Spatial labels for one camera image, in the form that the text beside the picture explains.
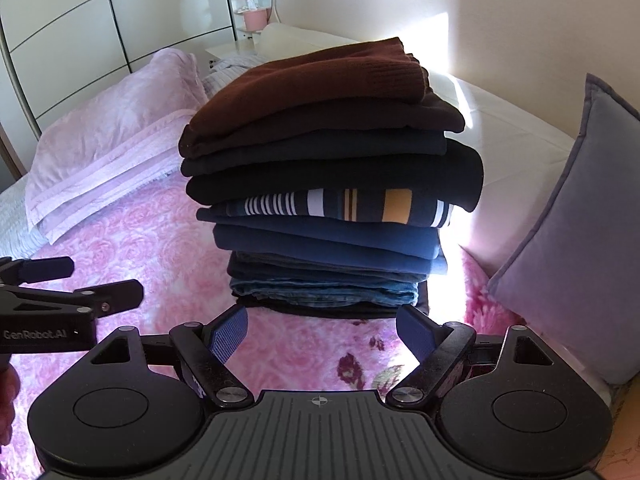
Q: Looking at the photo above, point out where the pink floral blanket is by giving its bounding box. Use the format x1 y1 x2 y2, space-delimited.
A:
0 175 526 461

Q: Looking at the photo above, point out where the grey cushion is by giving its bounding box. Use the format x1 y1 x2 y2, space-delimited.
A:
487 73 640 387

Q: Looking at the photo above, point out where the white striped quilt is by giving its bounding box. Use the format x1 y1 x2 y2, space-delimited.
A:
0 55 266 261

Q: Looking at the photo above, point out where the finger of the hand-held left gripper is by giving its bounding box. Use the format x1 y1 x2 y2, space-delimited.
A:
0 256 76 284
0 280 145 319

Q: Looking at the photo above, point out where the white nightstand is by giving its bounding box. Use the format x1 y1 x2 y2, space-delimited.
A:
205 30 266 68

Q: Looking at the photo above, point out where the white wardrobe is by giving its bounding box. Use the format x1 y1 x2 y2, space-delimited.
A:
0 0 236 181

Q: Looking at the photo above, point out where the pink tissue box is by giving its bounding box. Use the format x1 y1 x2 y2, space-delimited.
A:
243 8 272 32

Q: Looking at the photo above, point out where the stack of folded clothes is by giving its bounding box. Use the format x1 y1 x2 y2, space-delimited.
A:
181 95 484 320

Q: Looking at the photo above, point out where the person's left hand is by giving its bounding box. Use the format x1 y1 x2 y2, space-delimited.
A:
0 366 21 445

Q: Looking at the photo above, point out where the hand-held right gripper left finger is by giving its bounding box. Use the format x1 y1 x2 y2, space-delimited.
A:
90 305 253 407

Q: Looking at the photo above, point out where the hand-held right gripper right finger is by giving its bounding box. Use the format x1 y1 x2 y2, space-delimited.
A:
387 305 551 407

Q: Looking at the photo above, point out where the maroon knitted sweater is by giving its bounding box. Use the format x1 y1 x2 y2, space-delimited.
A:
179 36 435 158

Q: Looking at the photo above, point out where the lilac pillow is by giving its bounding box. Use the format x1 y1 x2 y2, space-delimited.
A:
24 49 210 246

